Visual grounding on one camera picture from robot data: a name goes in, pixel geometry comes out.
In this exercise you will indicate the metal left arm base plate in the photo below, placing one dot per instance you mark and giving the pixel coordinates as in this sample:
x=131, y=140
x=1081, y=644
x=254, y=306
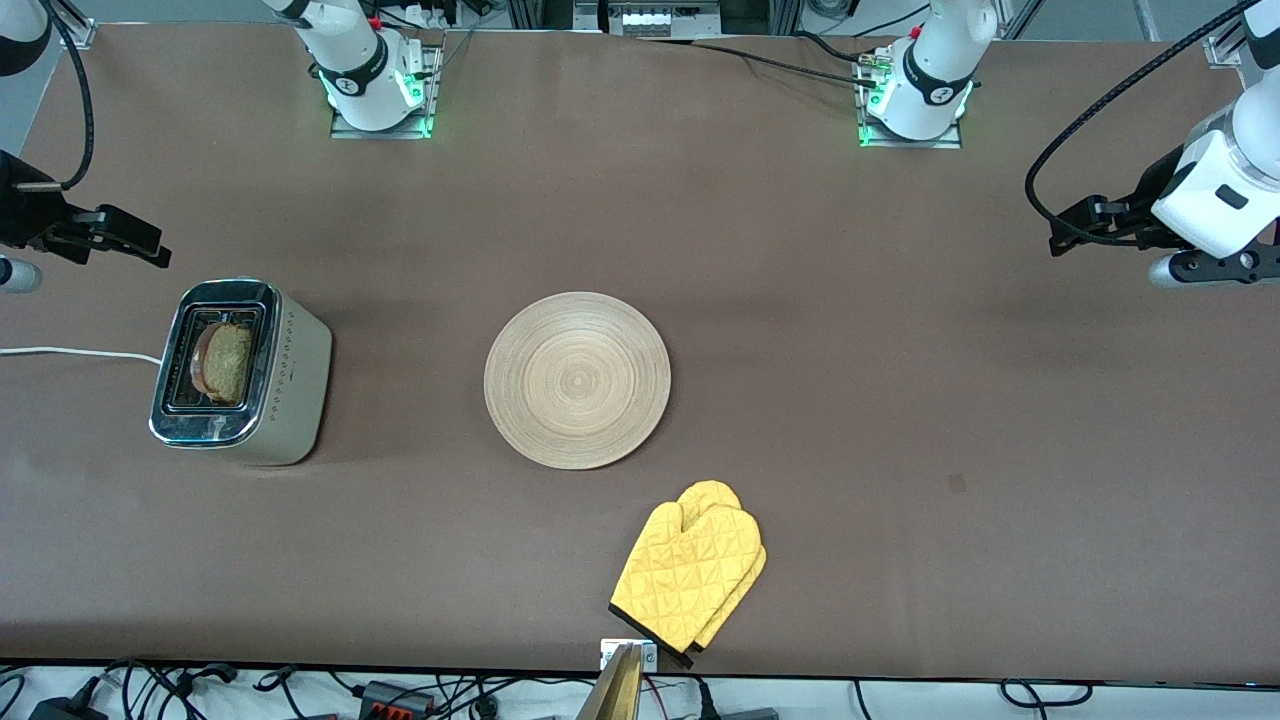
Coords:
x=950, y=140

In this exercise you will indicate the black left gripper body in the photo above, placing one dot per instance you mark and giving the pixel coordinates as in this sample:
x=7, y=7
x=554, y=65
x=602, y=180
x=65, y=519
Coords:
x=1147, y=207

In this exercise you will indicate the black adapter with red plugs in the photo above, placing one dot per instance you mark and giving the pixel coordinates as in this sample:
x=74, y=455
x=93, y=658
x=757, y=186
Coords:
x=395, y=698

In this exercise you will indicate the beige chrome two-slot toaster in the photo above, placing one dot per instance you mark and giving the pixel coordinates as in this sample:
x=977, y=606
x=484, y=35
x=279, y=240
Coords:
x=290, y=390

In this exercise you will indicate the yellow quilted oven mitt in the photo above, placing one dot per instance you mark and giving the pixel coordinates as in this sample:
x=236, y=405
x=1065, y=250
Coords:
x=742, y=585
x=690, y=565

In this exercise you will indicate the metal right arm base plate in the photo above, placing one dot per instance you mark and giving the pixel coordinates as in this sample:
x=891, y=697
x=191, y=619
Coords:
x=432, y=95

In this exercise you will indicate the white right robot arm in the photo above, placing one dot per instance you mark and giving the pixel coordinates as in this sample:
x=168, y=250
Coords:
x=355, y=60

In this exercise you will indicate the brown bread slice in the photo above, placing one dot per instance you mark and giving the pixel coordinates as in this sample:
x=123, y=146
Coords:
x=228, y=362

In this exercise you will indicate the white metal bracket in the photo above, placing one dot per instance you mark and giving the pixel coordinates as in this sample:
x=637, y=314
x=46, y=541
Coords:
x=608, y=652

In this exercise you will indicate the gold camera stand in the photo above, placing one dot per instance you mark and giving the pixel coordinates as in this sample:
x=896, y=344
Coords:
x=620, y=690

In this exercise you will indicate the black power brick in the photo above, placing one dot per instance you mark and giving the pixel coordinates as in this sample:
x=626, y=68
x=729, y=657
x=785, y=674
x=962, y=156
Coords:
x=65, y=711

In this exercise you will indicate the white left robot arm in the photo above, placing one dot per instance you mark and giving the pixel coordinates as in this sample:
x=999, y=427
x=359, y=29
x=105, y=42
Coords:
x=930, y=70

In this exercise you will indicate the aluminium frame post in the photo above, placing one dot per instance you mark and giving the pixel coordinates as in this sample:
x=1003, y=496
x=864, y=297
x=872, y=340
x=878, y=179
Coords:
x=1225, y=48
x=82, y=32

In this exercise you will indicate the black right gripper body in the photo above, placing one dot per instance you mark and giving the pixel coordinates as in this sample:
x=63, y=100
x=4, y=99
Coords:
x=27, y=212

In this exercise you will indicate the round wooden plate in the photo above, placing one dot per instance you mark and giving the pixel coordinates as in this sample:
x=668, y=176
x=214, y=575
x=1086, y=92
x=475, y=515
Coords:
x=578, y=380

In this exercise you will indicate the white power strip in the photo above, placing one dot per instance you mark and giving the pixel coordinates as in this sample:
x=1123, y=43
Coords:
x=650, y=20

